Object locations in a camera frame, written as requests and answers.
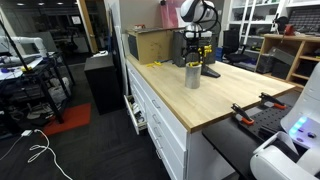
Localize black equipment cart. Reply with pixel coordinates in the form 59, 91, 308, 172
0, 49, 76, 134

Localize small yellow tools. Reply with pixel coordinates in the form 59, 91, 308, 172
146, 60, 163, 68

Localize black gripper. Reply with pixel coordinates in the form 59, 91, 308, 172
185, 32, 205, 64

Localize white item on cabinet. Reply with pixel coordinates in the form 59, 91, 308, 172
91, 49, 109, 58

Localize red object on shelf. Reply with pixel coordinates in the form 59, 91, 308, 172
283, 23, 296, 37

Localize white drawer cabinet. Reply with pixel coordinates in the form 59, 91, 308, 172
124, 59, 241, 180

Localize wooden door frame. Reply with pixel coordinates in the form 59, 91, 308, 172
77, 0, 99, 54

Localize white shelving rack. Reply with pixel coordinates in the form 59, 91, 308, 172
226, 0, 320, 38

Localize silver cylindrical holder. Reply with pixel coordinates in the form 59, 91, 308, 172
184, 62, 203, 90

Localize black storage box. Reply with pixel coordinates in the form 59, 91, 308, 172
256, 53, 276, 74

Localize white floor cable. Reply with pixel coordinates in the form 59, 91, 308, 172
0, 128, 74, 180

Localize grey storage box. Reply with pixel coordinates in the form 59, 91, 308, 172
268, 46, 296, 66

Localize brown cardboard box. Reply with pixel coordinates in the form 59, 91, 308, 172
126, 27, 176, 65

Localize black wedge tool stand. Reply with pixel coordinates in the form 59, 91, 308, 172
200, 64, 222, 79

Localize white power adapter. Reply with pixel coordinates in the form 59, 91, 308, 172
20, 129, 34, 138

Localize white pipe frame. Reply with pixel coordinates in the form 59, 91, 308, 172
0, 35, 49, 66

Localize black floor cabinet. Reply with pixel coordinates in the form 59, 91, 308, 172
83, 53, 125, 116

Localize white paper sheet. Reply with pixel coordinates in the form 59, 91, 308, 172
175, 7, 188, 28

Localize red floor mat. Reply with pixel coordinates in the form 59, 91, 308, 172
41, 102, 93, 137

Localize black robot platform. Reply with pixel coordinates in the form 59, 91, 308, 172
201, 89, 303, 180

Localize pink plastic sheet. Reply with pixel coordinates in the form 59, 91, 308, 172
159, 0, 188, 29

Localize wooden shelf unit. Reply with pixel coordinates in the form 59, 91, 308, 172
254, 33, 320, 91

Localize blue bin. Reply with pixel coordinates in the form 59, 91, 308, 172
214, 46, 224, 63

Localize open white drawer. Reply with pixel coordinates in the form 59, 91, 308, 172
123, 94, 148, 136

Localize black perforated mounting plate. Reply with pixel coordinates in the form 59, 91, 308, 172
233, 96, 298, 143

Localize black orange bar clamp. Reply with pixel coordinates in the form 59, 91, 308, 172
230, 102, 256, 127
258, 91, 288, 110

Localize black tripod pole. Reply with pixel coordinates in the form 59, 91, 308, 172
0, 19, 34, 73

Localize black office chair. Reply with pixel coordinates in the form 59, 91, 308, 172
222, 29, 251, 66

